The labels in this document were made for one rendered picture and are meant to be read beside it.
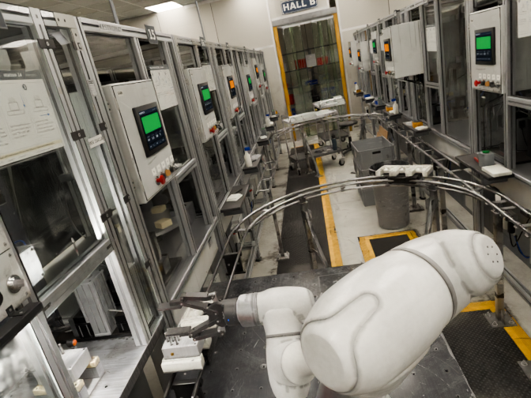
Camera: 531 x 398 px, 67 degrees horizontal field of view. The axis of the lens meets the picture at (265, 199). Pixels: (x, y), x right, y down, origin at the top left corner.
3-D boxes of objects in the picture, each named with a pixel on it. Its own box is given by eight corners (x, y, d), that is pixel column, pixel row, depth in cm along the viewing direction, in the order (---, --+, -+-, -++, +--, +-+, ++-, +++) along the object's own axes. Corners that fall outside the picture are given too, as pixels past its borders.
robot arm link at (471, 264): (402, 231, 75) (355, 262, 68) (489, 199, 60) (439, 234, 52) (438, 294, 73) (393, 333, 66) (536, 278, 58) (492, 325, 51)
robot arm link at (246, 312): (257, 286, 115) (238, 288, 116) (254, 304, 106) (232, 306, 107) (264, 312, 118) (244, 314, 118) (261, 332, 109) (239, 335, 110)
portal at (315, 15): (352, 131, 907) (336, 6, 826) (293, 141, 926) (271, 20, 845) (352, 130, 916) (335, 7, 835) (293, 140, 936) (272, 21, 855)
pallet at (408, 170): (376, 183, 294) (374, 170, 291) (383, 177, 304) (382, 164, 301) (427, 184, 272) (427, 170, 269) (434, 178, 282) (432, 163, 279)
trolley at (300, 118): (298, 177, 639) (288, 117, 609) (288, 170, 692) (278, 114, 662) (348, 163, 652) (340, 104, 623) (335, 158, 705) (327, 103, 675)
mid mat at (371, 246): (451, 284, 293) (450, 283, 292) (374, 293, 301) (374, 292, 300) (414, 229, 387) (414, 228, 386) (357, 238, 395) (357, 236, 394)
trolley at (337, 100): (355, 148, 745) (349, 95, 715) (325, 154, 746) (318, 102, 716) (345, 140, 826) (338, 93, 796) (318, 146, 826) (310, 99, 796)
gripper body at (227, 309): (244, 315, 118) (214, 319, 119) (239, 290, 115) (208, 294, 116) (241, 332, 111) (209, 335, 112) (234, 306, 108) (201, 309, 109)
